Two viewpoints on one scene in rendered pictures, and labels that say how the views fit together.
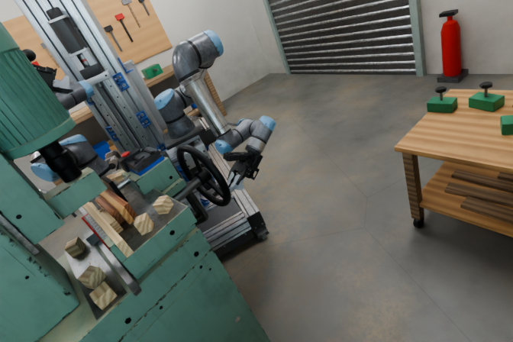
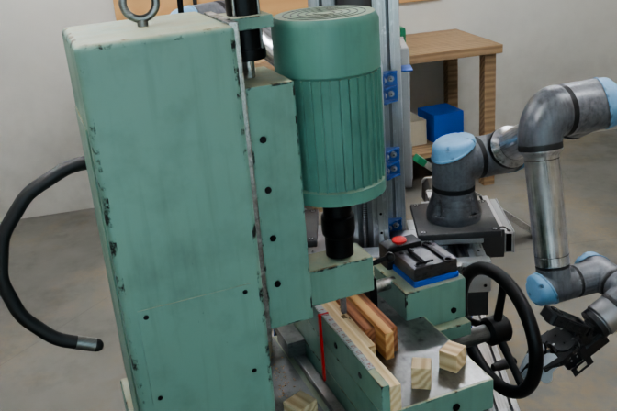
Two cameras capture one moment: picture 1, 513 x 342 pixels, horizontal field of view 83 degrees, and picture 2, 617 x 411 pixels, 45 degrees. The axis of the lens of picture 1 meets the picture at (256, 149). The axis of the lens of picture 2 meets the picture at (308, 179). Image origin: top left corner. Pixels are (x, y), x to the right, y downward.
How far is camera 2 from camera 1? 0.57 m
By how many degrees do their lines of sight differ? 15
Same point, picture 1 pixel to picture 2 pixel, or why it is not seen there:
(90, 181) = (361, 270)
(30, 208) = (293, 279)
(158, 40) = not seen: outside the picture
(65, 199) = (322, 282)
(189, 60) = (557, 125)
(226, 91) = not seen: hidden behind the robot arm
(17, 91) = (361, 126)
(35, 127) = (356, 178)
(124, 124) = not seen: hidden behind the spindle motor
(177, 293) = not seen: outside the picture
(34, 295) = (247, 397)
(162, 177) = (443, 305)
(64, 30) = not seen: outside the picture
